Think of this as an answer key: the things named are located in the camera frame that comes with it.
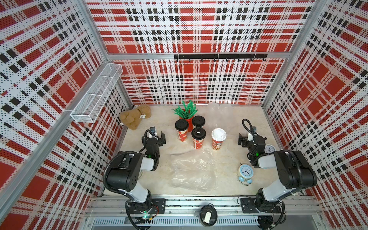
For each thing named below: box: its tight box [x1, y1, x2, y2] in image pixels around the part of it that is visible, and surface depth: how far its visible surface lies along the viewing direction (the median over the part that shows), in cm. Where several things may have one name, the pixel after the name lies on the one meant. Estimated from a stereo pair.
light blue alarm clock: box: [236, 162, 254, 186], surface depth 82 cm
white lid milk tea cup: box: [211, 127, 228, 151], surface depth 85 cm
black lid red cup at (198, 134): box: [191, 126, 207, 150], surface depth 85 cm
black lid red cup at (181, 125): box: [174, 118, 189, 143], surface depth 90 cm
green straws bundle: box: [171, 99, 199, 119], surface depth 100 cm
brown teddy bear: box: [119, 104, 152, 131], surface depth 106 cm
